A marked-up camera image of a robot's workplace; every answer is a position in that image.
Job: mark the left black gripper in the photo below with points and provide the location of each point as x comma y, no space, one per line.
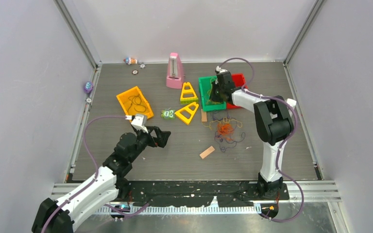
161,136

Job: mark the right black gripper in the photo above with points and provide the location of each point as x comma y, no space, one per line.
213,96

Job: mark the orange plastic bin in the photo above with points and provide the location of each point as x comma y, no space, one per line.
134,102

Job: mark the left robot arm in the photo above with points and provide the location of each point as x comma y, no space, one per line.
67,213

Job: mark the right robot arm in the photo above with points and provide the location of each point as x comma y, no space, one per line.
274,125

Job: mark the green plastic bin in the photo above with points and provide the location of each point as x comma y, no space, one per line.
205,85

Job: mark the red plastic bin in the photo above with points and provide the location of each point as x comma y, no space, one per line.
239,81

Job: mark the green owl toy block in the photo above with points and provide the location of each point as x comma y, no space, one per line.
168,114

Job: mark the small wooden block upright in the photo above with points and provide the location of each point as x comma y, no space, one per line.
203,116

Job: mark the yellow triangle block upper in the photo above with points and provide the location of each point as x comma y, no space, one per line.
188,94

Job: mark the yellow triangle block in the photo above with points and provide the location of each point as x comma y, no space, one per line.
187,113
188,94

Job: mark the yellow triangle block lower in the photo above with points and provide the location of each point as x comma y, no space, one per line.
187,113

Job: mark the pink metronome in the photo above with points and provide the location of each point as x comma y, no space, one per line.
175,72

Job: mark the flat wooden block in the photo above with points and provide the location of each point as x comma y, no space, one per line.
207,152

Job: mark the white metronome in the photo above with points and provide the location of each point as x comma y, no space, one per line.
291,103

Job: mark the small toy figurine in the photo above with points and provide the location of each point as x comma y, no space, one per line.
130,61

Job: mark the purple toy ball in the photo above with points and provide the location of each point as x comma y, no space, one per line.
88,87

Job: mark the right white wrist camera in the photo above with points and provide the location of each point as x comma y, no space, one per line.
219,70

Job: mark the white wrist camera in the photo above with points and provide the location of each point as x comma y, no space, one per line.
138,122
219,70

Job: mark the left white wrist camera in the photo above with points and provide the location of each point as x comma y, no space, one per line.
138,122

